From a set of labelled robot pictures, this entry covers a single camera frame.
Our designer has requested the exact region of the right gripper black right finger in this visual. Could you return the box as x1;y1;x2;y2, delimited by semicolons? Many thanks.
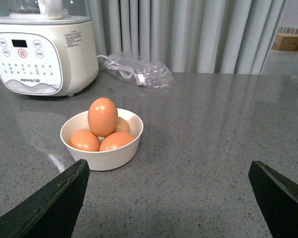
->
248;161;298;238

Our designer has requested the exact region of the brown egg back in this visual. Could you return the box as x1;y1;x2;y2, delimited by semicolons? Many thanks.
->
114;117;131;132

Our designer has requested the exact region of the brown egg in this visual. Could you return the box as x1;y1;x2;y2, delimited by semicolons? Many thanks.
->
114;117;131;132
99;131;135;152
87;98;118;138
70;129;101;152

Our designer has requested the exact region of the brown egg front right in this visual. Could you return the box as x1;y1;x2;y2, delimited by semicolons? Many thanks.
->
99;131;135;152

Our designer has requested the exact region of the brown cardboard box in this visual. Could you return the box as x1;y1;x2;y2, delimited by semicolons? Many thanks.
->
272;33;298;51

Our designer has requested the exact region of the white soy milk maker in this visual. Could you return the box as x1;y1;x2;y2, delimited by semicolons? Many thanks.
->
0;0;98;96

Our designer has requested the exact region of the clear plastic bag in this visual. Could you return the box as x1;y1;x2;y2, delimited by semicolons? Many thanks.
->
97;52;175;88

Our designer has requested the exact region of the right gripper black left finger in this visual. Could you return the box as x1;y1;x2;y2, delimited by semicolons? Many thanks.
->
0;160;90;238

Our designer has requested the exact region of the white ceramic bowl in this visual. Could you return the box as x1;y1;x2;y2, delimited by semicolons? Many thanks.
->
60;109;144;171

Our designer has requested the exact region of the grey curtain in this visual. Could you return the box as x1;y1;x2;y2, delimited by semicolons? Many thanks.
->
89;0;287;74

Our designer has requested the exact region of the brown egg front left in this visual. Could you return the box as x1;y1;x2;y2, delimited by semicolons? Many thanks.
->
70;129;101;152

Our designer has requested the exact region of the brown top egg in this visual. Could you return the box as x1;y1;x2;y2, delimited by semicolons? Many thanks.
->
87;98;118;138

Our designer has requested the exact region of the white power cable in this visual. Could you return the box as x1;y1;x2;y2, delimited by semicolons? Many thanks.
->
97;55;146;86

